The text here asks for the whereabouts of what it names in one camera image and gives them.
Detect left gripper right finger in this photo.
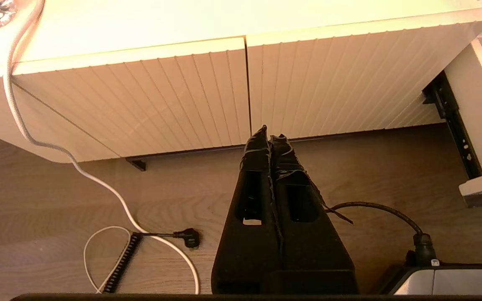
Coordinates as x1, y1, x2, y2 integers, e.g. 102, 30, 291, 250
269, 134, 359, 294

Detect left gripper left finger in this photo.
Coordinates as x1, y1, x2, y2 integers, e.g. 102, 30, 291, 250
211, 125, 284, 294

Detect white cabinet drawer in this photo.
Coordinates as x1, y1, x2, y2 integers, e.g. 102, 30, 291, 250
445, 27, 482, 208

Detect grey robot base chassis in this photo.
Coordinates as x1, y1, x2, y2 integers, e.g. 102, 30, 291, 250
377, 263, 482, 296

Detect white ribbed cabinet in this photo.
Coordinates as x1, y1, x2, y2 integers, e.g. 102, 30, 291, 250
0, 0, 482, 164

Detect white ribbed cabinet door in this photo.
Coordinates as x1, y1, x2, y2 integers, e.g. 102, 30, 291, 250
246, 8, 482, 139
13, 37, 252, 161

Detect black coiled cable with plug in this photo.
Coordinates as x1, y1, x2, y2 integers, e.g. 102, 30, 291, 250
101, 228, 201, 293

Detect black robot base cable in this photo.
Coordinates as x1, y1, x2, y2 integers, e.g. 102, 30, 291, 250
327, 202, 437, 266

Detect thin white cable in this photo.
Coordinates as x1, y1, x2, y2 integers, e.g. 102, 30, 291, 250
83, 226, 133, 294

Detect black drawer slide rail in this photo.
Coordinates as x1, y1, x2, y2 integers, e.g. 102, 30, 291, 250
422, 71, 482, 179

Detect thick white power cable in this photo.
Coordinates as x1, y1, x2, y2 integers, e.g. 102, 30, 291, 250
3, 0, 201, 295

